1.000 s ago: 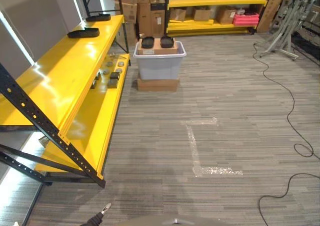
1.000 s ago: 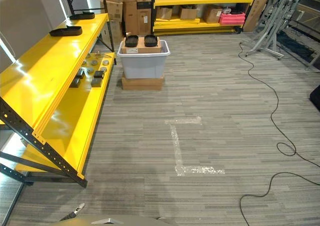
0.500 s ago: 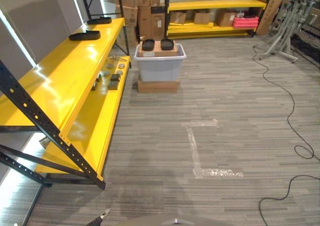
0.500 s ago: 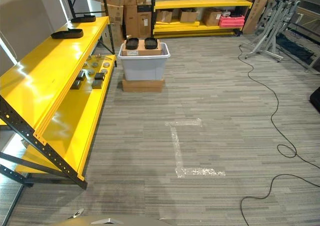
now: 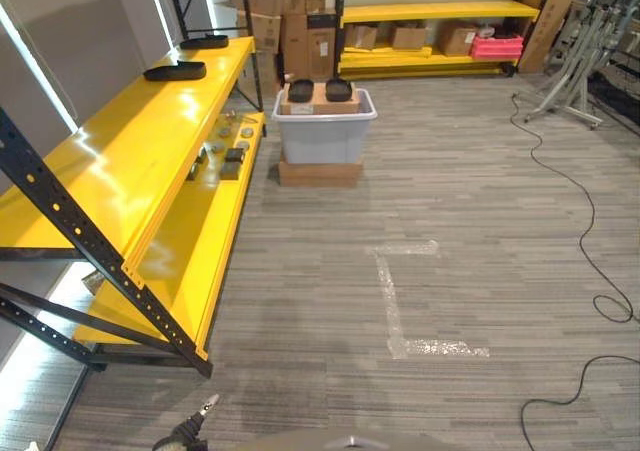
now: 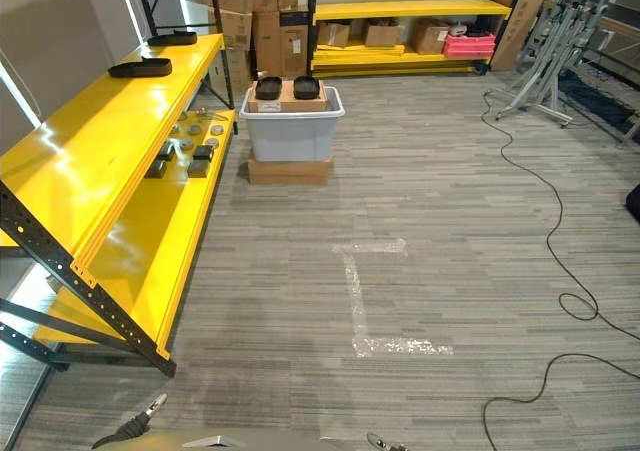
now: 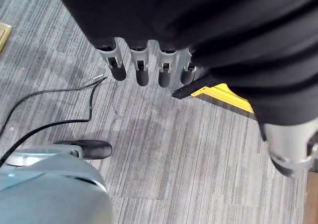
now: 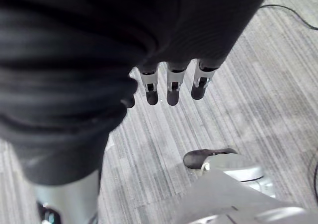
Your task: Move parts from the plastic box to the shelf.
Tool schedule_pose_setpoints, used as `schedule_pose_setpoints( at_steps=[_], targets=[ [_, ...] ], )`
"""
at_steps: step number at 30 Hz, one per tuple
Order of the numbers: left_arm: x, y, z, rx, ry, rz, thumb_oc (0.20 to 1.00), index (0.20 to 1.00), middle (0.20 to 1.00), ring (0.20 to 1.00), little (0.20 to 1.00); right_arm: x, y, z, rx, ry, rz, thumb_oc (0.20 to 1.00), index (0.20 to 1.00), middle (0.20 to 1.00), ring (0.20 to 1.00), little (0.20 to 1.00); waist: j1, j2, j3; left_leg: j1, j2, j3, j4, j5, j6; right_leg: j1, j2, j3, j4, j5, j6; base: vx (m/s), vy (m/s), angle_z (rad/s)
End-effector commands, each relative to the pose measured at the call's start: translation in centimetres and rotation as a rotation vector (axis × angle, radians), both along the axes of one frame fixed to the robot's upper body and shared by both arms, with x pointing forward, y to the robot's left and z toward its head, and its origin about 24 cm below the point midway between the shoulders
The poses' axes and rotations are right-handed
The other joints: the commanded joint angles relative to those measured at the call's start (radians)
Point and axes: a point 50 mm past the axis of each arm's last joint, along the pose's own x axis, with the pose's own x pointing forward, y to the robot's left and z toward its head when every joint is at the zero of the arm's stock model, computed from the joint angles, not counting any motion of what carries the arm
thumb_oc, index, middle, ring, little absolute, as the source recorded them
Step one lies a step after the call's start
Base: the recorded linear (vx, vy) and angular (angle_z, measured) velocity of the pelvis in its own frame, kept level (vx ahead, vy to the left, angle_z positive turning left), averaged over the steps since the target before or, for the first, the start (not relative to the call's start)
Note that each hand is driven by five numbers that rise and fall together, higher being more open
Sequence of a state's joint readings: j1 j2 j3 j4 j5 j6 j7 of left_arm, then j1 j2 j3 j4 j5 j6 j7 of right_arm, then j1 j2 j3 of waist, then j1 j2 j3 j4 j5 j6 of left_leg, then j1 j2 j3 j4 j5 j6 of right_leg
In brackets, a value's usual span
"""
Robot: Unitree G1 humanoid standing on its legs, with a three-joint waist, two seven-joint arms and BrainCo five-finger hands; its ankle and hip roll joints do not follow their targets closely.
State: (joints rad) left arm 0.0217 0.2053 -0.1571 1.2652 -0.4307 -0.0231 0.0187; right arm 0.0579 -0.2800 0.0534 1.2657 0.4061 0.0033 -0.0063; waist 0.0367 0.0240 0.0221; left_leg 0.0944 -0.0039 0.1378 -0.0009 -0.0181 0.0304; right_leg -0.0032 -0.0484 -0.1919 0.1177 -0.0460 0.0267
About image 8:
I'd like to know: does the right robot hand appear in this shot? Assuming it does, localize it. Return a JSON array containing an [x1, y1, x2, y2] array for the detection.
[[0, 0, 272, 224]]

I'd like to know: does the dark robot foot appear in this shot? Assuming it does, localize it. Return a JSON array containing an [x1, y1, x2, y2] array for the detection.
[[183, 148, 239, 170]]

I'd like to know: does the silver robot leg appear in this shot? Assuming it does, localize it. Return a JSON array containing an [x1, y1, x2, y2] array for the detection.
[[171, 153, 318, 224]]

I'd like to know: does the black floor cable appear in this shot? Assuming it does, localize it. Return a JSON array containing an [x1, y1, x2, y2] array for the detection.
[[258, 4, 318, 31]]

